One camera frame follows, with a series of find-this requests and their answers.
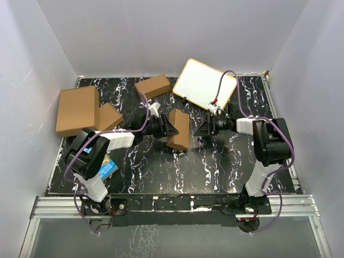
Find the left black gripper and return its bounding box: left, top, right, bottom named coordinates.
left=141, top=114, right=177, bottom=139

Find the small cardboard box at back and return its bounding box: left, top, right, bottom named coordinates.
left=135, top=74, right=171, bottom=99

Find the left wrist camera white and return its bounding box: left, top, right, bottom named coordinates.
left=149, top=102, right=161, bottom=117

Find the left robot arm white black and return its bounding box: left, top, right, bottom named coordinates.
left=64, top=114, right=179, bottom=214

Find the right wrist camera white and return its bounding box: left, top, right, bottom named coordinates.
left=207, top=98, right=223, bottom=116

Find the white board orange rim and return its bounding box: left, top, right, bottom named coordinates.
left=173, top=59, right=237, bottom=110

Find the flat cardboard box under large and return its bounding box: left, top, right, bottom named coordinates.
left=96, top=103, right=124, bottom=131

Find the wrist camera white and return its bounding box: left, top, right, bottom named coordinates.
left=149, top=102, right=161, bottom=117
left=207, top=98, right=223, bottom=116

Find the colourful children's book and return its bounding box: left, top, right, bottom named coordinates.
left=98, top=154, right=118, bottom=181

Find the aluminium frame rail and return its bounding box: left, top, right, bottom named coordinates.
left=20, top=195, right=332, bottom=257

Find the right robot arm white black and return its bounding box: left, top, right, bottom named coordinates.
left=194, top=103, right=294, bottom=213

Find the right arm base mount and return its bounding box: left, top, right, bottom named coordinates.
left=216, top=185, right=272, bottom=215

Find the large closed cardboard box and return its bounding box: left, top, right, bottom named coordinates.
left=56, top=85, right=100, bottom=138

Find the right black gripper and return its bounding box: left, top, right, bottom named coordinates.
left=194, top=112, right=232, bottom=135

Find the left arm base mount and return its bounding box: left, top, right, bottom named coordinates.
left=79, top=196, right=127, bottom=217

